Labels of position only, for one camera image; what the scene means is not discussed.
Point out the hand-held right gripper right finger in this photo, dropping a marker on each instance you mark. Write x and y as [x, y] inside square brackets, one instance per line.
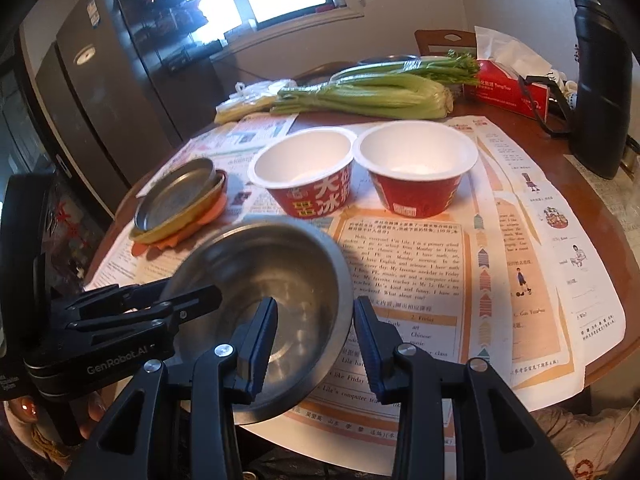
[370, 355]

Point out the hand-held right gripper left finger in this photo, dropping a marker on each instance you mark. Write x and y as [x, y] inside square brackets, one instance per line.
[260, 345]

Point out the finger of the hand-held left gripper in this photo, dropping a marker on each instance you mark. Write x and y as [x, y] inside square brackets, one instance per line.
[115, 297]
[190, 302]

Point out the yellow shell-shaped plate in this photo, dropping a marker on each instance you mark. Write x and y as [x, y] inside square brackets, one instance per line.
[165, 232]

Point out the stainless steel bowl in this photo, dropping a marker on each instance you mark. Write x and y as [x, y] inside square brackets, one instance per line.
[280, 270]

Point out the orange plastic plate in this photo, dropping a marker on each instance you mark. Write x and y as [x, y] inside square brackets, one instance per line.
[212, 210]

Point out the shallow round steel plate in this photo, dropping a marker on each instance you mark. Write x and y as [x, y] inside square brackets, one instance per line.
[175, 192]

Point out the person's left hand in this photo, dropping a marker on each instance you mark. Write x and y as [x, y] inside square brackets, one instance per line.
[95, 412]

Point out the orange bordered worksheet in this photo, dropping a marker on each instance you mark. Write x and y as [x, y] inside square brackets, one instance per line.
[410, 270]

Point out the newspaper sheet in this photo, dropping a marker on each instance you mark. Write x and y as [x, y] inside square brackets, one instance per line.
[230, 135]

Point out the red paper bowl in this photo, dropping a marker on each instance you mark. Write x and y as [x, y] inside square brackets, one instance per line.
[415, 150]
[300, 155]

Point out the grey refrigerator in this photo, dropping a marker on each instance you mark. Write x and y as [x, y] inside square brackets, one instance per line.
[100, 110]

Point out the clear plastic bag yellow food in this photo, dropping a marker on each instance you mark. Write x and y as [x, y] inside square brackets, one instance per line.
[240, 110]

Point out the illustrated worksheet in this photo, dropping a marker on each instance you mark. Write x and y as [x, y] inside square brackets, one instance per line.
[550, 240]

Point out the light printed cloth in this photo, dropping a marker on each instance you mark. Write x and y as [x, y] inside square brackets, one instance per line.
[575, 440]

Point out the green celery bunch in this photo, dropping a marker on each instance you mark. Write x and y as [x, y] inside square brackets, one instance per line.
[375, 95]

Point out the red tissue box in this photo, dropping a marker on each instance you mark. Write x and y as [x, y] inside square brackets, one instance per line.
[500, 92]

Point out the wooden chair back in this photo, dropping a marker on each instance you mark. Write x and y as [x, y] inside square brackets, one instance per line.
[445, 40]

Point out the black water bottle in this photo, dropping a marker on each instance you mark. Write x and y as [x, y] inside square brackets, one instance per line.
[600, 85]

